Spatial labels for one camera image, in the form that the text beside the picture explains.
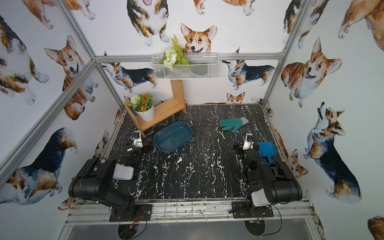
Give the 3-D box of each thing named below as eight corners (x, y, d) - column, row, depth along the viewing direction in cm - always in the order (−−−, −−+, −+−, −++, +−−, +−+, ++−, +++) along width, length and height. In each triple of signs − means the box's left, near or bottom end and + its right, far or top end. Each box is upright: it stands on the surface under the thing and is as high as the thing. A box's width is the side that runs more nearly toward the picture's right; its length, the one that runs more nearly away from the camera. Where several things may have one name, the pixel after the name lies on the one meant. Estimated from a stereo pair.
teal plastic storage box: (165, 158, 95) (163, 154, 90) (153, 139, 104) (151, 135, 99) (197, 138, 104) (196, 133, 100) (184, 123, 113) (183, 118, 108)
